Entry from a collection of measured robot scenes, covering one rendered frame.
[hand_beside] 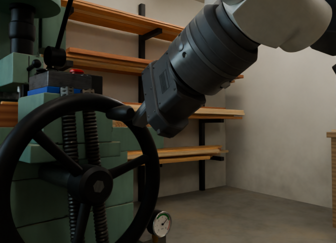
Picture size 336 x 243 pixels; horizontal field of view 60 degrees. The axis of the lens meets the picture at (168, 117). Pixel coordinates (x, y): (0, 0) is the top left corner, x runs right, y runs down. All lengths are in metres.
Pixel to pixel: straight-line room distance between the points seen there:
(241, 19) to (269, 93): 3.79
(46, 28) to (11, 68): 0.32
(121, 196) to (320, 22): 0.57
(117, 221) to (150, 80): 0.43
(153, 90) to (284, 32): 0.18
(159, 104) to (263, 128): 3.78
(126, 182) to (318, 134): 3.19
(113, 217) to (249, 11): 0.57
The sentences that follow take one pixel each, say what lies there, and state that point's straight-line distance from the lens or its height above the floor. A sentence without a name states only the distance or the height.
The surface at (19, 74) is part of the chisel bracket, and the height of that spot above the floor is 1.02.
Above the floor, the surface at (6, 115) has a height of 0.92.
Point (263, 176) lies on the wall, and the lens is 4.19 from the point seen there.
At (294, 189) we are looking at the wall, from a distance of 3.97.
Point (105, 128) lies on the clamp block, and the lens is 0.59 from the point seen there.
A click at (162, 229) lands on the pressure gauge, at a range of 0.77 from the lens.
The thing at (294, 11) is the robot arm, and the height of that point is 1.01.
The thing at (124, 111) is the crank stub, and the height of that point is 0.92.
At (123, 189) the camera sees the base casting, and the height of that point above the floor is 0.75.
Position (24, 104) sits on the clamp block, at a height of 0.94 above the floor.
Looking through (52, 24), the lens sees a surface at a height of 1.23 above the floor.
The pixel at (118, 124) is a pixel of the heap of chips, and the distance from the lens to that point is 0.83.
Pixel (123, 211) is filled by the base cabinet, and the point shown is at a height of 0.69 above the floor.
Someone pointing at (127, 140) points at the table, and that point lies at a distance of 0.74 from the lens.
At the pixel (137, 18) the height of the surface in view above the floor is 2.00.
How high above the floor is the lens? 0.90
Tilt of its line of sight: 2 degrees up
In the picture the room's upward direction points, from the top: straight up
